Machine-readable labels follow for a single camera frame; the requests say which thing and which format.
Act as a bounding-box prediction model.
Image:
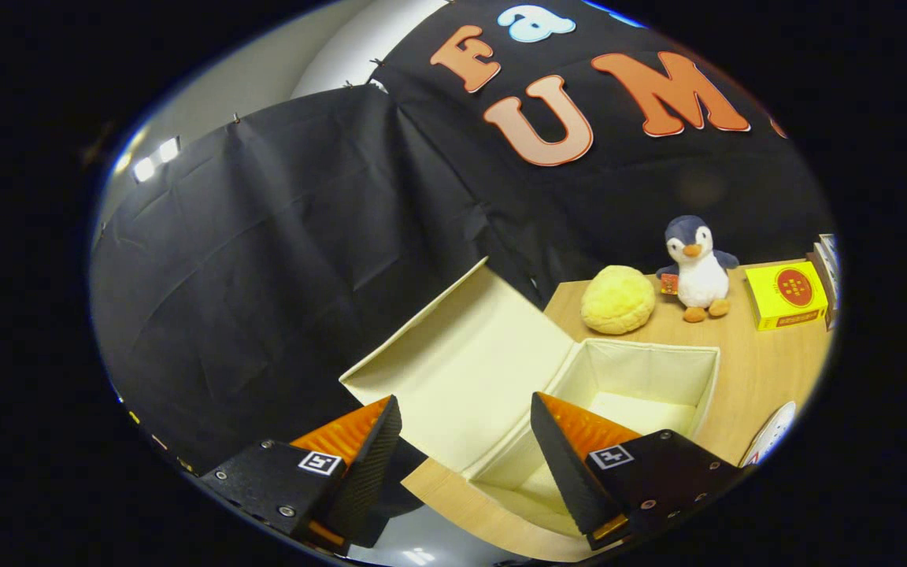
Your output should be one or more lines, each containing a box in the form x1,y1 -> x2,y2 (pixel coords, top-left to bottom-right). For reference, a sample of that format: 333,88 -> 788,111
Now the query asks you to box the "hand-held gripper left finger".
200,395 -> 403,552

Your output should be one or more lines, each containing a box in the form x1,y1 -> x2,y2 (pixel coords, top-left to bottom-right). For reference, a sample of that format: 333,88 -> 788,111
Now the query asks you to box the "yellow book with red circle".
743,261 -> 829,332

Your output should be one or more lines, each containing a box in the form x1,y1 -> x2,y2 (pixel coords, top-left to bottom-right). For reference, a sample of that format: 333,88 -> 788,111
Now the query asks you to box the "brown book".
806,243 -> 839,332

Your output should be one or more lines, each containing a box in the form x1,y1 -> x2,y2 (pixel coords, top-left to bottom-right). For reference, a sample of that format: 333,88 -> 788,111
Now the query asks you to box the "yellow round plush bun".
581,265 -> 657,335

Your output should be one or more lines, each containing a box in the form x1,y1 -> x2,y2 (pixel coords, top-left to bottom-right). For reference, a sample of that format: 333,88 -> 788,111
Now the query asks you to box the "penguin plush toy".
656,215 -> 740,324

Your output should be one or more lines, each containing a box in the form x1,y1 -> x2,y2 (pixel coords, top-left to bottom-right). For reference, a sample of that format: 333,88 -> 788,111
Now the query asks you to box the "beige fabric storage box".
339,256 -> 722,540

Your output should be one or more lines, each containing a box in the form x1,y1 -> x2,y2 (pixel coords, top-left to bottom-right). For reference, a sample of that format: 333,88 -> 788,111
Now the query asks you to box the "white striped canvas shoe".
741,401 -> 798,467

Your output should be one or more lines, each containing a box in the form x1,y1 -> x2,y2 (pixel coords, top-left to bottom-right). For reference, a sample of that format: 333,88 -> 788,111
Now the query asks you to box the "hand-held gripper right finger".
531,391 -> 753,550

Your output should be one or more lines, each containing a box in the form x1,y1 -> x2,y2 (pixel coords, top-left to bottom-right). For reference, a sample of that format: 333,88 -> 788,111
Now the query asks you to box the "black backdrop cloth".
91,0 -> 832,473

